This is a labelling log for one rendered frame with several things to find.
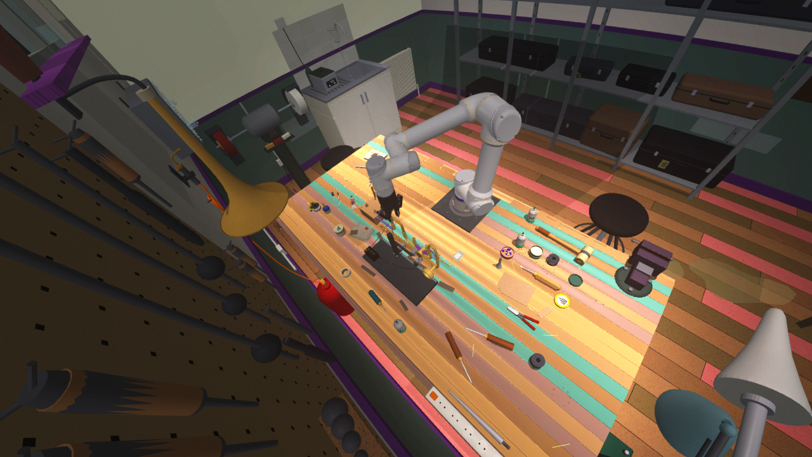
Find brass bell horn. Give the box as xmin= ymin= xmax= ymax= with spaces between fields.
xmin=136 ymin=86 xmax=290 ymax=238

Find grey square base sheet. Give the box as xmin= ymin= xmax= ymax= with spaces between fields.
xmin=431 ymin=187 xmax=501 ymax=233

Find brown handle screwdriver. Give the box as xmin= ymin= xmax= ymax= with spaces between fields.
xmin=443 ymin=330 xmax=474 ymax=384

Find long black instrument case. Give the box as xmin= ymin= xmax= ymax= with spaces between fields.
xmin=477 ymin=36 xmax=560 ymax=72

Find black ball mandrel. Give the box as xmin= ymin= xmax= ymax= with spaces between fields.
xmin=0 ymin=171 xmax=249 ymax=317
xmin=0 ymin=238 xmax=284 ymax=364

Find grey metal rod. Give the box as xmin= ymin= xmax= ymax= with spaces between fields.
xmin=448 ymin=389 xmax=511 ymax=451

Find grey metal shelf unit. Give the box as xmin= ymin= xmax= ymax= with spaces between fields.
xmin=452 ymin=0 xmax=812 ymax=200

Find long brown instrument case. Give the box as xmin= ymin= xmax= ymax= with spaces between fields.
xmin=671 ymin=72 xmax=776 ymax=121

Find short brown instrument case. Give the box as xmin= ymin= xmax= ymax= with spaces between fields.
xmin=580 ymin=104 xmax=648 ymax=157

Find brown cork sheet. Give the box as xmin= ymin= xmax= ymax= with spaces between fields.
xmin=496 ymin=271 xmax=537 ymax=306

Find white sink cabinet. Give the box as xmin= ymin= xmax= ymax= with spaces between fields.
xmin=301 ymin=60 xmax=403 ymax=150

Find wooden handle screwdriver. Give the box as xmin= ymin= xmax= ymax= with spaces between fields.
xmin=520 ymin=265 xmax=563 ymax=292

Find black round stool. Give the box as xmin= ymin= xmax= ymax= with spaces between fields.
xmin=320 ymin=145 xmax=357 ymax=173

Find brown pegboard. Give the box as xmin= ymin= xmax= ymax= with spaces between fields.
xmin=0 ymin=81 xmax=388 ymax=457

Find white power strip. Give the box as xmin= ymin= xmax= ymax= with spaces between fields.
xmin=424 ymin=385 xmax=480 ymax=457

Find brown handle cream mallet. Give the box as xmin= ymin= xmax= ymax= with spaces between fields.
xmin=534 ymin=225 xmax=594 ymax=265

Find small black instrument case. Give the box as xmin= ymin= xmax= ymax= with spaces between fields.
xmin=564 ymin=55 xmax=615 ymax=82
xmin=616 ymin=63 xmax=677 ymax=96
xmin=464 ymin=76 xmax=518 ymax=106

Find black work mat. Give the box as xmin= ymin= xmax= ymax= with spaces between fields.
xmin=362 ymin=237 xmax=439 ymax=306

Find purple box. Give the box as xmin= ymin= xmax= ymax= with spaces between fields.
xmin=21 ymin=35 xmax=92 ymax=110

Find brass tuning slide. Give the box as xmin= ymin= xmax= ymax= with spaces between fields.
xmin=421 ymin=244 xmax=442 ymax=281

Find grey buffing machine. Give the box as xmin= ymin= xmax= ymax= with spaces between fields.
xmin=211 ymin=84 xmax=313 ymax=186

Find brown handle file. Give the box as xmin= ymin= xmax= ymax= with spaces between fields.
xmin=466 ymin=327 xmax=516 ymax=352

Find large black instrument case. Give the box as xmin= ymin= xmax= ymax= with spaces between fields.
xmin=632 ymin=124 xmax=737 ymax=190

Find brown handle black tool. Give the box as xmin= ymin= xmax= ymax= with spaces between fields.
xmin=24 ymin=363 xmax=261 ymax=418

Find teal lamp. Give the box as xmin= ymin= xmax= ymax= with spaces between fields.
xmin=654 ymin=388 xmax=740 ymax=457

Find dark grey instrument case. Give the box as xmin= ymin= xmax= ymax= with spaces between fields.
xmin=516 ymin=93 xmax=594 ymax=141

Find red handle pliers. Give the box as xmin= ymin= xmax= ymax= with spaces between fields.
xmin=506 ymin=305 xmax=540 ymax=331

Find grey splashback panel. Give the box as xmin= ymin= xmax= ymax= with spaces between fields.
xmin=273 ymin=3 xmax=351 ymax=72

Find dark brown round stool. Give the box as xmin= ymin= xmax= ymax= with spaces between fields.
xmin=573 ymin=193 xmax=650 ymax=249

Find purple bench vise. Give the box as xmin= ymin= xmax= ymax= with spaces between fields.
xmin=613 ymin=239 xmax=674 ymax=298

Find white radiator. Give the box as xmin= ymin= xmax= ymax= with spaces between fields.
xmin=379 ymin=48 xmax=420 ymax=103

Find white cone lamp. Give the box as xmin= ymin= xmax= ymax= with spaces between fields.
xmin=713 ymin=307 xmax=812 ymax=457

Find brass horn body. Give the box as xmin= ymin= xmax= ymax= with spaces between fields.
xmin=386 ymin=230 xmax=442 ymax=281

